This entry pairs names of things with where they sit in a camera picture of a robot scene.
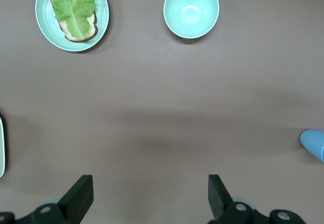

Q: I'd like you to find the blue plastic cup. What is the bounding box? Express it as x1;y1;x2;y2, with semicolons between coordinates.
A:
300;129;324;162

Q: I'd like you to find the mint green plate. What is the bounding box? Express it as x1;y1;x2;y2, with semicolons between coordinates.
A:
34;0;110;53

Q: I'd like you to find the cream toaster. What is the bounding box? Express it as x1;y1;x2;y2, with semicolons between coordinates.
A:
0;113;7;179

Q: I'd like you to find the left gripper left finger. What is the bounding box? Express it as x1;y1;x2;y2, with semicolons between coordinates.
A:
0;174;95;224

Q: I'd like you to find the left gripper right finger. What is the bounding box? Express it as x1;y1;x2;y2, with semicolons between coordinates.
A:
207;174;305;224

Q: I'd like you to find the bread slice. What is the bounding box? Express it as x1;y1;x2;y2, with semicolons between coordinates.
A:
49;0;99;43

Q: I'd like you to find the brown table cover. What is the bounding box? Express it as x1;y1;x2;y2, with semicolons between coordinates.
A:
0;0;324;224

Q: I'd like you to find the green lettuce leaf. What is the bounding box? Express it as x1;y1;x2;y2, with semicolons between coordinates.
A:
47;0;97;39

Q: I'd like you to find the mint green bowl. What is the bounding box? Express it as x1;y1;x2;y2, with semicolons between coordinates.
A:
163;0;220;39

